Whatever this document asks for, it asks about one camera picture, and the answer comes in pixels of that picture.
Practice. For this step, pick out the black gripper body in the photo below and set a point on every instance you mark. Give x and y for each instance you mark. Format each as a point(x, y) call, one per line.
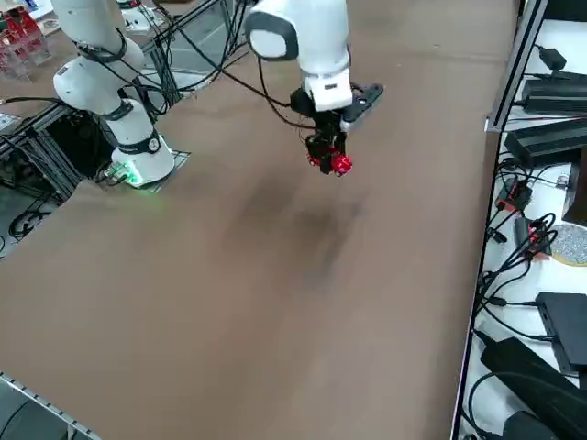
point(328, 121)

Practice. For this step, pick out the red toy car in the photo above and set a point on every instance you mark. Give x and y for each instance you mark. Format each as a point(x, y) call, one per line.
point(343, 164)

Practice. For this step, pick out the red and black power strip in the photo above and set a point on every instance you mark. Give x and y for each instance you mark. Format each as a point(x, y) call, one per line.
point(513, 197)

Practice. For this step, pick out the long black power brick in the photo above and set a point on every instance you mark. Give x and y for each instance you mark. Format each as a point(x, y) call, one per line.
point(546, 142)
point(557, 94)

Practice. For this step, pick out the small black plug adapter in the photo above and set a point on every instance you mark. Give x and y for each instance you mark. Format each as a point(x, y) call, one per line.
point(552, 57)

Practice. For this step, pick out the round glittery disc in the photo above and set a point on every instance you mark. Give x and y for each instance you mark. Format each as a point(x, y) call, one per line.
point(571, 245)

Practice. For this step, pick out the flat black box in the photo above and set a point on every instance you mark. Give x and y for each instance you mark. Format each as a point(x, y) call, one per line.
point(566, 330)

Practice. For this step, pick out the large black angled stand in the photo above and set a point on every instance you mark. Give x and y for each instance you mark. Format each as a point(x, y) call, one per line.
point(532, 380)

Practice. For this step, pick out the clear rack with red items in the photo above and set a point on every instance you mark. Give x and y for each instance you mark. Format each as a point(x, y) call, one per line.
point(23, 41)

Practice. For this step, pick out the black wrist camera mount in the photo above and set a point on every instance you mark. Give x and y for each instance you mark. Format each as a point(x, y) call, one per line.
point(364, 98)

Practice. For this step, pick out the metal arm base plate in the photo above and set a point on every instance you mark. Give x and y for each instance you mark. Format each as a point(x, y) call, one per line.
point(180, 158)

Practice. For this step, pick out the white post bracket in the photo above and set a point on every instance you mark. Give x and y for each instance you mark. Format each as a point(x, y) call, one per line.
point(495, 124)

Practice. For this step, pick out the aluminium profile post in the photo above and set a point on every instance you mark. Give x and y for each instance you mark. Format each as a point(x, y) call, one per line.
point(520, 59)

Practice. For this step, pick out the black aluminium support frame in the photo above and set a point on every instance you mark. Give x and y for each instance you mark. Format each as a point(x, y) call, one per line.
point(50, 151)

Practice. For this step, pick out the aluminium table edge rail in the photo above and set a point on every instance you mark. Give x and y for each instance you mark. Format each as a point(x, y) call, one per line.
point(46, 403)

